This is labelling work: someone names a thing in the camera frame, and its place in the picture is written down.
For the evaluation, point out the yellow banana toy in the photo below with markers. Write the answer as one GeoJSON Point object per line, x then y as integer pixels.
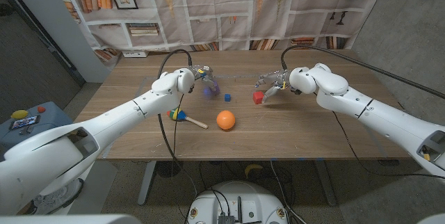
{"type": "Point", "coordinates": [253, 168]}

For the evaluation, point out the purple magnetic block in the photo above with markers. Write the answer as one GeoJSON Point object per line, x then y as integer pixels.
{"type": "Point", "coordinates": [211, 91]}

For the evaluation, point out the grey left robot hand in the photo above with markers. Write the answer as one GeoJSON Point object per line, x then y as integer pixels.
{"type": "Point", "coordinates": [205, 74]}

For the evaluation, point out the grey table leg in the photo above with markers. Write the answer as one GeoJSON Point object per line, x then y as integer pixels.
{"type": "Point", "coordinates": [327, 182]}
{"type": "Point", "coordinates": [146, 182]}

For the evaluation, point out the blue-grey ottoman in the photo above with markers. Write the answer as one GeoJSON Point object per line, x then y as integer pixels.
{"type": "Point", "coordinates": [48, 119]}

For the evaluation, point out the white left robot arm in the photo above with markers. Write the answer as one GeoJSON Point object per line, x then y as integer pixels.
{"type": "Point", "coordinates": [104, 126]}

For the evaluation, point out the white platform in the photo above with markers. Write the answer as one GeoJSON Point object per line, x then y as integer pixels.
{"type": "Point", "coordinates": [99, 185]}

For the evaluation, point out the black round fan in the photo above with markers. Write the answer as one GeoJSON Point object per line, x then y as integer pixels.
{"type": "Point", "coordinates": [169, 168]}

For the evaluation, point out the orange ball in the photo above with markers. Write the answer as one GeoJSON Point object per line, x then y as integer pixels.
{"type": "Point", "coordinates": [226, 120]}

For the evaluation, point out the smartphone with lit screen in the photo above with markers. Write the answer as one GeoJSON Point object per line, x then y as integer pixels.
{"type": "Point", "coordinates": [24, 122]}

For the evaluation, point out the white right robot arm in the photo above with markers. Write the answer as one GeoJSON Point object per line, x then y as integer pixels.
{"type": "Point", "coordinates": [382, 116]}

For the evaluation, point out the red magnetic block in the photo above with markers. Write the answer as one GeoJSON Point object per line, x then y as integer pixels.
{"type": "Point", "coordinates": [258, 98]}

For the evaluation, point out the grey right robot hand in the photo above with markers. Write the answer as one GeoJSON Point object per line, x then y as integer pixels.
{"type": "Point", "coordinates": [280, 79]}

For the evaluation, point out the white power strip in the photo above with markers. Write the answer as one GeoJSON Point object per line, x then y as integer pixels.
{"type": "Point", "coordinates": [135, 54]}

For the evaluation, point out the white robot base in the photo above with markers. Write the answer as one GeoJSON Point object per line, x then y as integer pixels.
{"type": "Point", "coordinates": [236, 199]}

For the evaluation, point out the multicolour wooden maraca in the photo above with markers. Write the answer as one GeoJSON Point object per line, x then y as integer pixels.
{"type": "Point", "coordinates": [178, 114]}

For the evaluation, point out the printed bookshelf backdrop cloth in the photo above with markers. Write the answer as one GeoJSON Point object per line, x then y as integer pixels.
{"type": "Point", "coordinates": [222, 8]}

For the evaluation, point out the small blue magnetic block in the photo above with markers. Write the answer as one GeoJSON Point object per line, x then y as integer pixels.
{"type": "Point", "coordinates": [227, 97]}

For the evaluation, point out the small red toy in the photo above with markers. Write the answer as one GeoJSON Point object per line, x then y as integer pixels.
{"type": "Point", "coordinates": [41, 109]}

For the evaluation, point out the grey sneaker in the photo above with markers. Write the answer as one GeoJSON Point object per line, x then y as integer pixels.
{"type": "Point", "coordinates": [66, 196]}

